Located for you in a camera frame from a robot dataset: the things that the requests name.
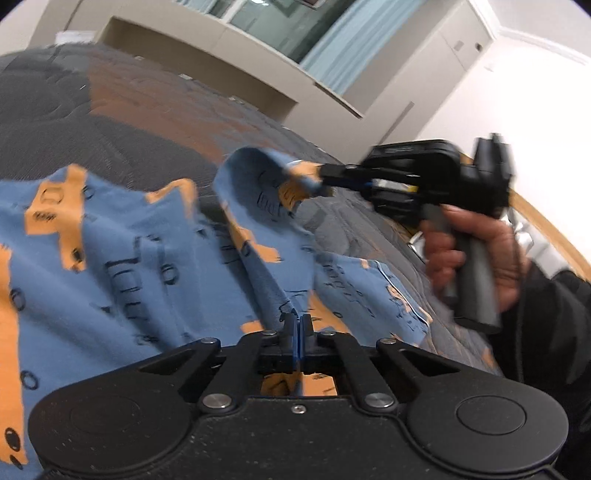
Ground person's right forearm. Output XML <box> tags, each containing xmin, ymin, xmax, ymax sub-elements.
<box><xmin>487</xmin><ymin>261</ymin><xmax>591</xmax><ymax>446</ymax></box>

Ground light blue curtain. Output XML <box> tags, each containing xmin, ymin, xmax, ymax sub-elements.
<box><xmin>299</xmin><ymin>0</ymin><xmax>428</xmax><ymax>95</ymax></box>

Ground window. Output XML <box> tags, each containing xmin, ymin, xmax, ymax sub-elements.
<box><xmin>198</xmin><ymin>0</ymin><xmax>354</xmax><ymax>64</ymax></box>

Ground grey orange quilted bedspread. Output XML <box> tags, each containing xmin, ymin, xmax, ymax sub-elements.
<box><xmin>0</xmin><ymin>43</ymin><xmax>509</xmax><ymax>376</ymax></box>

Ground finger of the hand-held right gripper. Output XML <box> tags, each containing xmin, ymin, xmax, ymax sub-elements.
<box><xmin>316</xmin><ymin>178</ymin><xmax>376</xmax><ymax>198</ymax></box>
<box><xmin>321</xmin><ymin>162</ymin><xmax>370</xmax><ymax>180</ymax></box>

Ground wooden bed frame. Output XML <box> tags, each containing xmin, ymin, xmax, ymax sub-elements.
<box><xmin>505</xmin><ymin>187</ymin><xmax>591</xmax><ymax>263</ymax></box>

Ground person's right hand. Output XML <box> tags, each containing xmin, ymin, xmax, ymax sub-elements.
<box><xmin>421</xmin><ymin>205</ymin><xmax>528</xmax><ymax>313</ymax></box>

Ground shiny silver object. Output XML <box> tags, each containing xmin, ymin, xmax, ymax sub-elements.
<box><xmin>510</xmin><ymin>220</ymin><xmax>561</xmax><ymax>271</ymax></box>

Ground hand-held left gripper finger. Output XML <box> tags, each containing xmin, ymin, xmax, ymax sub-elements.
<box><xmin>136</xmin><ymin>313</ymin><xmax>302</xmax><ymax>412</ymax></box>
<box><xmin>301</xmin><ymin>315</ymin><xmax>464</xmax><ymax>412</ymax></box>

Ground beige built-in cabinet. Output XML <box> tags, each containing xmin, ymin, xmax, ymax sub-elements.
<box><xmin>28</xmin><ymin>0</ymin><xmax>496</xmax><ymax>145</ymax></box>

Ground blue orange printed pants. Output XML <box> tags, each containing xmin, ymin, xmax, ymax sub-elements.
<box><xmin>0</xmin><ymin>147</ymin><xmax>435</xmax><ymax>472</ymax></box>

